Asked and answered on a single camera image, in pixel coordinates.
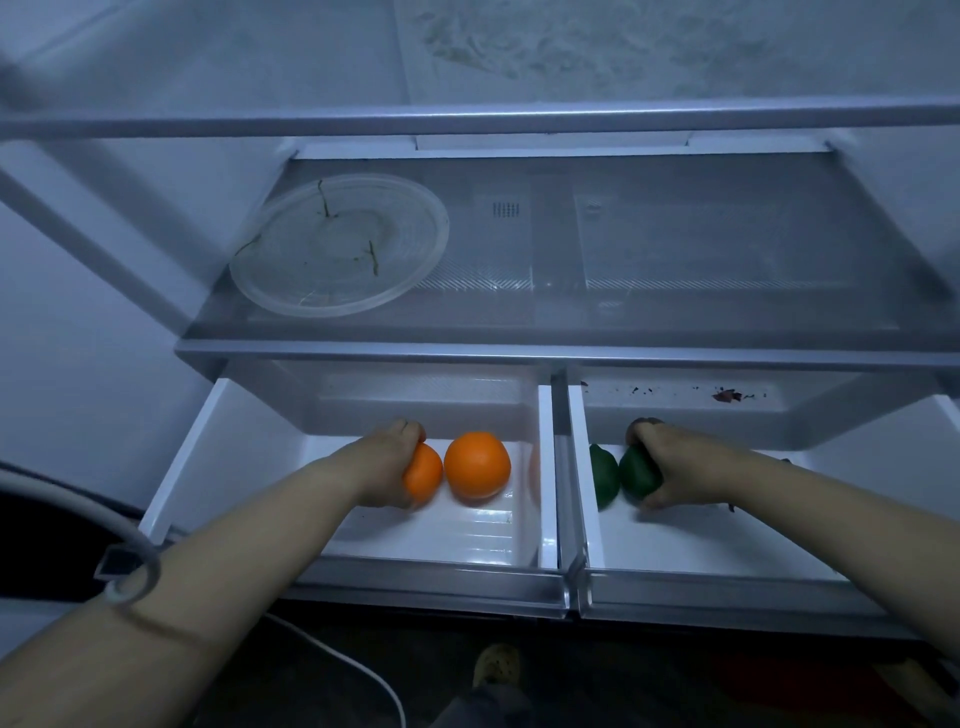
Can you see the round orange fruit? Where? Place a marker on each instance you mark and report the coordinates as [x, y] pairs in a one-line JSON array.
[[477, 465], [426, 476]]

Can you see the white perforated shoe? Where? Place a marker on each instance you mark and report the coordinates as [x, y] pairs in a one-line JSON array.
[[496, 664]]

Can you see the black refrigerator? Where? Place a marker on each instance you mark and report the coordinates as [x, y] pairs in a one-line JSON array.
[[90, 360]]

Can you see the person's right forearm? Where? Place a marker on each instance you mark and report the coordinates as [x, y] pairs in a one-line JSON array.
[[862, 540]]

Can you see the person's right hand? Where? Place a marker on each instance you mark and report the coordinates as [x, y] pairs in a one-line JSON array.
[[690, 469]]

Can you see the person's grey trouser leg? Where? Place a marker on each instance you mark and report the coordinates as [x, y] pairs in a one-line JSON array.
[[480, 711]]

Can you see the dark round fruit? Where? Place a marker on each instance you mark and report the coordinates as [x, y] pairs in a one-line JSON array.
[[641, 472], [604, 476]]

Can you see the clear crisper drawer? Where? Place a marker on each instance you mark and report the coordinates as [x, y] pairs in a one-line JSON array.
[[712, 555], [450, 540]]

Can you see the clear round plastic plate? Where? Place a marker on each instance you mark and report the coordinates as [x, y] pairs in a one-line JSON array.
[[337, 247]]

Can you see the person's left hand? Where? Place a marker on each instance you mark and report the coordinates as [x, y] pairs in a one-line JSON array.
[[382, 469]]

